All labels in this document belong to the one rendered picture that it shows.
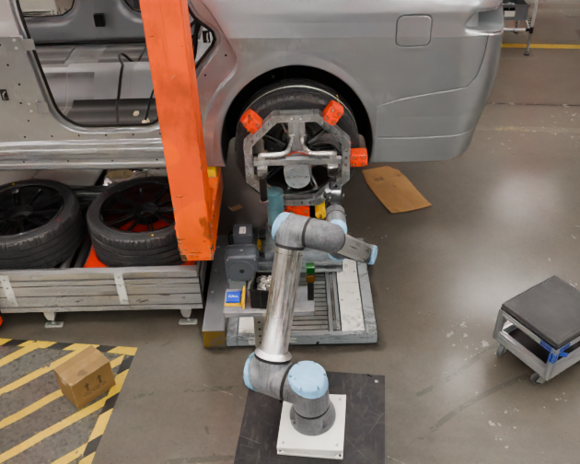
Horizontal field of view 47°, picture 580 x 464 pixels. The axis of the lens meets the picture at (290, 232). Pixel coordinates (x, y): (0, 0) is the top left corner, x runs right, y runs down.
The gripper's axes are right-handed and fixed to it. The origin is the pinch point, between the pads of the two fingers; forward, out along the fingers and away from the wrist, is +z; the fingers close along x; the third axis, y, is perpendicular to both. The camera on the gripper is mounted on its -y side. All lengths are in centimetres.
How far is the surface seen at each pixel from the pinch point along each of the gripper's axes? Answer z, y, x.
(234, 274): -4, 53, -52
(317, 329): -22, 77, -9
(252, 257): -2, 43, -42
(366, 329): -25, 75, 17
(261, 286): -44, 26, -35
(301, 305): -45, 38, -17
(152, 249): 1, 39, -95
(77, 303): -11, 65, -138
